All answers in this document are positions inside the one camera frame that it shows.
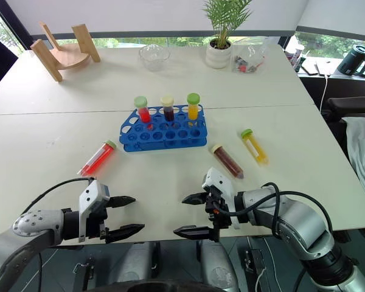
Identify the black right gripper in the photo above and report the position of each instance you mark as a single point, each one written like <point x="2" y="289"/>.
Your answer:
<point x="216" y="210"/>

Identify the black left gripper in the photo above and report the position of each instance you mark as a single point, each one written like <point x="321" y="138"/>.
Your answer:
<point x="95" y="223"/>

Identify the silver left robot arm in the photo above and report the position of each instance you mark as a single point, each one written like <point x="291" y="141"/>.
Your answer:
<point x="27" y="226"/>

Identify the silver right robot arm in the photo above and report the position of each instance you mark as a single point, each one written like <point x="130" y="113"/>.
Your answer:
<point x="304" y="225"/>

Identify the blue test tube rack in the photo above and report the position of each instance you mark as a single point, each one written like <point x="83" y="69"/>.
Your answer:
<point x="164" y="129"/>

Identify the silver robot left leg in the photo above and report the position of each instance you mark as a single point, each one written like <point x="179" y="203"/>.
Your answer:
<point x="137" y="264"/>

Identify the silver robot leg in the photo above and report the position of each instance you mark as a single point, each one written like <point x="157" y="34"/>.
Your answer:
<point x="217" y="264"/>
<point x="137" y="264"/>

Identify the silver robot right leg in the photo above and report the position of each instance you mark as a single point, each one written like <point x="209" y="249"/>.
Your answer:
<point x="217" y="264"/>

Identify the clear glass bowl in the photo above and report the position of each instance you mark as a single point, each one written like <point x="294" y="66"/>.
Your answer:
<point x="154" y="56"/>

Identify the clear plastic bag with parts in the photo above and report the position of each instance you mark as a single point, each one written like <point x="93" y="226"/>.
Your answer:
<point x="249" y="57"/>

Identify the wooden stand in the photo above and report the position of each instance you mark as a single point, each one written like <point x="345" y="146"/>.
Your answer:
<point x="65" y="50"/>

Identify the white cloth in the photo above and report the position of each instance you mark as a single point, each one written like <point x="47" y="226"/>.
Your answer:
<point x="363" y="152"/>

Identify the potted green plant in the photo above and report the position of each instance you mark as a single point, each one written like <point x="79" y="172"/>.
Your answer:
<point x="222" y="33"/>

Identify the black office chair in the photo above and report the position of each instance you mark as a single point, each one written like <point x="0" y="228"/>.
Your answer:
<point x="349" y="114"/>

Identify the dark green kettle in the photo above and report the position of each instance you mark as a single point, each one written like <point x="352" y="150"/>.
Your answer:
<point x="354" y="61"/>

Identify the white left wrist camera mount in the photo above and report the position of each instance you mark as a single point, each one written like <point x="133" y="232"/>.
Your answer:
<point x="89" y="197"/>

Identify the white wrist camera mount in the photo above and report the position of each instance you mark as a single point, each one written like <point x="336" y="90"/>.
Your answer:
<point x="219" y="180"/>
<point x="89" y="197"/>

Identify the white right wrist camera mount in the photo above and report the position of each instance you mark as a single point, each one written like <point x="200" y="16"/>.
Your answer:
<point x="219" y="180"/>

